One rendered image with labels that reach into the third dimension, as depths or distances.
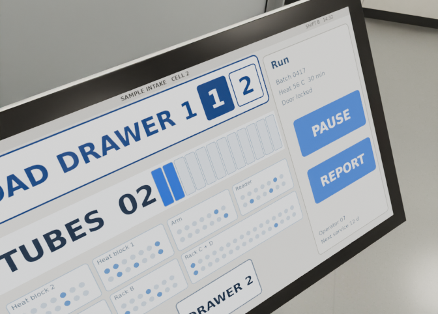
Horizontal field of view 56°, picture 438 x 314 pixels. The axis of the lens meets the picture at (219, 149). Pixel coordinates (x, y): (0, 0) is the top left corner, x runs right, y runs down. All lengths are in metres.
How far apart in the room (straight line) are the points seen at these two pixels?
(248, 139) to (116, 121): 0.14
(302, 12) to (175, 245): 0.27
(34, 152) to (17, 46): 1.14
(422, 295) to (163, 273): 1.37
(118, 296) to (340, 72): 0.33
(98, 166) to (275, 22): 0.22
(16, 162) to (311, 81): 0.30
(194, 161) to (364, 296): 1.28
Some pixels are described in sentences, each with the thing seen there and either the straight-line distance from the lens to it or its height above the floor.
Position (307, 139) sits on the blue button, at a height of 1.09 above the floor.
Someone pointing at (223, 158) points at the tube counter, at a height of 1.11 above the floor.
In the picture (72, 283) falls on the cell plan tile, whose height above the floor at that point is 1.08.
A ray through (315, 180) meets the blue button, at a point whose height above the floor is 1.05.
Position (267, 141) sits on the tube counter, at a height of 1.11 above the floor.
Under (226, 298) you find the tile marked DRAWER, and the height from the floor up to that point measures 1.00.
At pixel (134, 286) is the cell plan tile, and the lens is 0.42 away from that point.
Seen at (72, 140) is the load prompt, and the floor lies 1.17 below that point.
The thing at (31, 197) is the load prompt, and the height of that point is 1.14.
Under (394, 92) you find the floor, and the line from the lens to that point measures 2.28.
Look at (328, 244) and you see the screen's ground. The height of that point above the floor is 0.99.
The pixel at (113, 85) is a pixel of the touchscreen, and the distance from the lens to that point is 0.37.
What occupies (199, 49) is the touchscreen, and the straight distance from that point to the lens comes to 0.40.
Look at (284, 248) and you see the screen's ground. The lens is 0.48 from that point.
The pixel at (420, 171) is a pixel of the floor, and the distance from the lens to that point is 1.99.
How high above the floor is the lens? 1.44
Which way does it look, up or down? 53 degrees down
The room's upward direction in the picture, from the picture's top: 4 degrees clockwise
